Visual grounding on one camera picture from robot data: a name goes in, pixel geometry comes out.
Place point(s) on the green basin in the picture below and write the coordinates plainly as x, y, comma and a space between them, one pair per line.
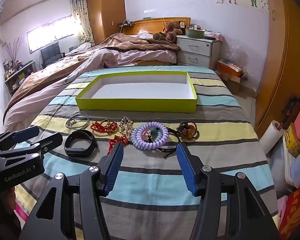
195, 33

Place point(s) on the clear plastic bag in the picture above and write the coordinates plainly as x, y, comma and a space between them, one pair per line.
237, 52

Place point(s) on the red printed package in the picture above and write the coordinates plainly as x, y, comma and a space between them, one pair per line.
295, 217

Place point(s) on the large wooden closet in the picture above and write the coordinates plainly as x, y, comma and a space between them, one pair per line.
280, 67

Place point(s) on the yellow box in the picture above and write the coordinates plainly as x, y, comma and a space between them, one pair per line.
293, 141

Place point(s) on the white drawer nightstand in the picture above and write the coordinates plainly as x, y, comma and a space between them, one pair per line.
197, 51

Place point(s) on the white storage container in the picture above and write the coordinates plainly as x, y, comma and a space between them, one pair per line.
293, 170

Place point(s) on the window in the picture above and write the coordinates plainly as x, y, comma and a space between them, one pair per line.
50, 32

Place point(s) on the wall shelf with chargers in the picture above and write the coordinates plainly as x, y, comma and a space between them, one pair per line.
126, 23

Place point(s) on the white paper roll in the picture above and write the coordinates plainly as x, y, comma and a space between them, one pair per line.
271, 137

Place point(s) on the brown teddy bear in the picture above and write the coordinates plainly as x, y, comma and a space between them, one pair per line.
171, 31

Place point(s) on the striped blanket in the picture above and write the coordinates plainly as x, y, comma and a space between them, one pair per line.
150, 205

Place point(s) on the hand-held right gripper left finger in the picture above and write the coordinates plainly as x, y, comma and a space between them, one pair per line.
113, 166

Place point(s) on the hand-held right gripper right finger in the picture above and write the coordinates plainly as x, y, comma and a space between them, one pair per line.
186, 166

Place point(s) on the cluttered desk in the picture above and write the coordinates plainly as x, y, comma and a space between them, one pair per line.
17, 77

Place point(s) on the black wristband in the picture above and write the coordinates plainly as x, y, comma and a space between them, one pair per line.
70, 150

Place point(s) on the patterned curtain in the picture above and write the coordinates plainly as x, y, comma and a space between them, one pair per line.
81, 15

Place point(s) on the dried flower branches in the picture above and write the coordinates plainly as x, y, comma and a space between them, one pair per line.
13, 51

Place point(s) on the tall wooden wardrobe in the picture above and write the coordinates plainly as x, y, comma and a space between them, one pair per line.
107, 10

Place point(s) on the pink duvet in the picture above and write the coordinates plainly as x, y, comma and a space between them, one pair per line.
130, 55

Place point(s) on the wooden headboard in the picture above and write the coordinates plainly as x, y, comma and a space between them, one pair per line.
150, 23

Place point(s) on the yellow-green cardboard box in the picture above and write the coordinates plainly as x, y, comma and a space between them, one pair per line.
140, 87

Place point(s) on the brown fleece blanket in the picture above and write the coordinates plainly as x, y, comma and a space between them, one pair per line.
130, 42

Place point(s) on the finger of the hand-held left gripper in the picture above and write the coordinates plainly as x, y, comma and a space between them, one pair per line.
22, 135
47, 141

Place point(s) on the black chair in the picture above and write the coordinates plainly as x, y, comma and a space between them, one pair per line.
50, 55

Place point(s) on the cardboard box with books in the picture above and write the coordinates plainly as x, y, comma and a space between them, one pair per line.
231, 72

